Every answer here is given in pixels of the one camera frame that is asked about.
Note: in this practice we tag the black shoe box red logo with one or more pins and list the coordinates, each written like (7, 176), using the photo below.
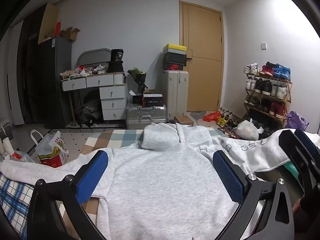
(174, 66)

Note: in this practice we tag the white suitcase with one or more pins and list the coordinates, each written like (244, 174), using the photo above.
(176, 95)

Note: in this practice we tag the brown cardboard parcel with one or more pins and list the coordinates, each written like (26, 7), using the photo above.
(183, 120)

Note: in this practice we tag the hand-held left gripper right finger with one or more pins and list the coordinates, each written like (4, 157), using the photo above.
(227, 177)

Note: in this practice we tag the open cardboard box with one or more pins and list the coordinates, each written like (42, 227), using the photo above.
(70, 35)

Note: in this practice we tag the checkered bed sheet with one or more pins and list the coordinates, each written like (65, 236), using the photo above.
(117, 137)

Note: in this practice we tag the patterned rug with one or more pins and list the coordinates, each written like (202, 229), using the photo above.
(77, 140)

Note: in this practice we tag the light grey hoodie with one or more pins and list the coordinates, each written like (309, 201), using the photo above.
(162, 180)

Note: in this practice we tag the wooden door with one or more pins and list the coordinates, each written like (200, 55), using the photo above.
(202, 80)

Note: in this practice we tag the white plastic bag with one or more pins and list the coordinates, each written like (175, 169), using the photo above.
(246, 130)

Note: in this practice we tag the orange plastic bag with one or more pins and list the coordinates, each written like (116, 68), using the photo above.
(212, 117)

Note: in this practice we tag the flat cardboard sheet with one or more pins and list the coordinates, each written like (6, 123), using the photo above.
(47, 22)

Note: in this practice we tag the red packet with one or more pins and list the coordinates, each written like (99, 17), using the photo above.
(58, 28)

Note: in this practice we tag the white paper shopping bag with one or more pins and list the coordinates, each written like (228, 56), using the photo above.
(51, 152)

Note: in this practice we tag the white light switch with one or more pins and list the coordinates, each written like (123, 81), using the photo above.
(264, 45)

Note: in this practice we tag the dark wrapped flower bouquet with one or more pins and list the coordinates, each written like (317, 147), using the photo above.
(138, 76)

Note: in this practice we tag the purple bag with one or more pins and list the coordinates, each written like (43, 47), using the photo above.
(296, 121)

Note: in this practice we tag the silver suitcase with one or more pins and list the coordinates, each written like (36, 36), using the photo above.
(145, 117)

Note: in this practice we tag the black duffel bag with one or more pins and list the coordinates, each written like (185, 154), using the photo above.
(87, 115)

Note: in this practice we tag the pile of crumpled papers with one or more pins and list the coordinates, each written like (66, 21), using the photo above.
(82, 71)

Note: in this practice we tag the black box white print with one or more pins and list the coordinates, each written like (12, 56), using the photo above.
(117, 55)

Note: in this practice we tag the rows of assorted sneakers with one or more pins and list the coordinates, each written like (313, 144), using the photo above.
(266, 86)

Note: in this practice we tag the wooden shoe rack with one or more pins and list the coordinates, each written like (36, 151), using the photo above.
(287, 97)

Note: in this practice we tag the dark tall wardrobe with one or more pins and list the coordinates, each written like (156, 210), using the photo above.
(56, 85)

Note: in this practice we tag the black and red shoe box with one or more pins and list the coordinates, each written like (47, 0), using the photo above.
(153, 101)

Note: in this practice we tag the white desk with drawers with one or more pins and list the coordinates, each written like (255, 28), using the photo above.
(112, 100)

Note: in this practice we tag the teal cloth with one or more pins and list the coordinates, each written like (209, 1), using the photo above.
(292, 170)

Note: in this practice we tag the grey rounded board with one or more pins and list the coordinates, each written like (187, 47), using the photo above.
(93, 56)

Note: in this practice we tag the grey door mat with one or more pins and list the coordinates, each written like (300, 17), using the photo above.
(197, 116)

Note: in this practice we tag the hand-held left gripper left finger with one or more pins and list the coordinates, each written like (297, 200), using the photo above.
(92, 177)

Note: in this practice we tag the yellow shoe box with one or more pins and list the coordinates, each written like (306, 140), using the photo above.
(174, 48)

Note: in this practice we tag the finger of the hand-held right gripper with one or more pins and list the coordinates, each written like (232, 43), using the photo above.
(310, 147)
(297, 160)

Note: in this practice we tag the blue plaid cloth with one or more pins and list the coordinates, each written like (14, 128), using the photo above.
(12, 200)

